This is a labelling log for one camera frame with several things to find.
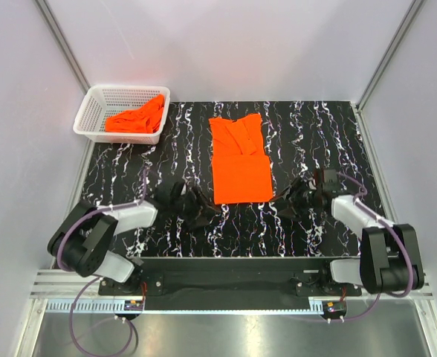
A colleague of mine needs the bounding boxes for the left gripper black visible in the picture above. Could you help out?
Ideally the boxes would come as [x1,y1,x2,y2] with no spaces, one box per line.
[169,185,219,228]

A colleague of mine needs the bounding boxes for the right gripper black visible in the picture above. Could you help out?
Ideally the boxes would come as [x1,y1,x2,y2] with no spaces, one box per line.
[270,177,322,222]

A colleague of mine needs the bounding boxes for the orange t shirt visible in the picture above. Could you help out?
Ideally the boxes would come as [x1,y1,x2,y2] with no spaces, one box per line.
[209,113,273,205]

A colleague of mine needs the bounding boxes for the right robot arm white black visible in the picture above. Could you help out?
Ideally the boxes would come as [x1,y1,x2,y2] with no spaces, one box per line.
[272,172,425,298]

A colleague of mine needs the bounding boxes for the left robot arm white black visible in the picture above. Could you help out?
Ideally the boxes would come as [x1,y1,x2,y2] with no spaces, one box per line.
[47,180,219,295]

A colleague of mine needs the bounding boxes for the orange t shirts in basket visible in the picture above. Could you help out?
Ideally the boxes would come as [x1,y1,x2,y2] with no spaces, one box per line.
[105,94,165,134]

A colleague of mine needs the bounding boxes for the black marble pattern mat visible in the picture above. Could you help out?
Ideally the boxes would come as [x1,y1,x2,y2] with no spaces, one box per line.
[79,101,383,258]

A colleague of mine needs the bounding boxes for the right connector box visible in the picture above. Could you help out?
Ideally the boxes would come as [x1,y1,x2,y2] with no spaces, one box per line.
[323,300,347,313]

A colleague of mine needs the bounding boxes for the connector box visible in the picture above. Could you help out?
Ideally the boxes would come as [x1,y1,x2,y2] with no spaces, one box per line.
[124,300,144,312]
[323,300,347,313]

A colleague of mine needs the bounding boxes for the left connector box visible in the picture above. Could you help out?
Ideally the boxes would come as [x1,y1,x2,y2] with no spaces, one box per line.
[124,300,144,312]

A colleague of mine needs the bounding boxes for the white plastic basket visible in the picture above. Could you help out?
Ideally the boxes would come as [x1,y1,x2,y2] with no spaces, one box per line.
[73,85,170,145]

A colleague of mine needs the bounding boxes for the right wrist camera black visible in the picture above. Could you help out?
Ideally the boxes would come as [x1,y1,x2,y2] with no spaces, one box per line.
[314,168,342,193]

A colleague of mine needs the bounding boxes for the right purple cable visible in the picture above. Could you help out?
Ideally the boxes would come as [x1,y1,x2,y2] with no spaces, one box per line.
[288,171,420,324]

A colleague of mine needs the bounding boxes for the purple cable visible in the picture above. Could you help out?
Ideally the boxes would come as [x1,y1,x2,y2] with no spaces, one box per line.
[54,169,149,354]
[288,171,420,324]

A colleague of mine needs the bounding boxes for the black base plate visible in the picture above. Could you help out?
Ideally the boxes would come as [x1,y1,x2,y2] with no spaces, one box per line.
[99,257,362,314]

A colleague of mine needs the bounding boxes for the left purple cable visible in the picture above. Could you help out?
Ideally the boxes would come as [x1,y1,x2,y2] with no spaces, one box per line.
[54,169,149,354]

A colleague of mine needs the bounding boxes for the aluminium frame rail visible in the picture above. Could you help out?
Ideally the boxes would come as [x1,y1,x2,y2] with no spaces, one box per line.
[28,269,435,315]

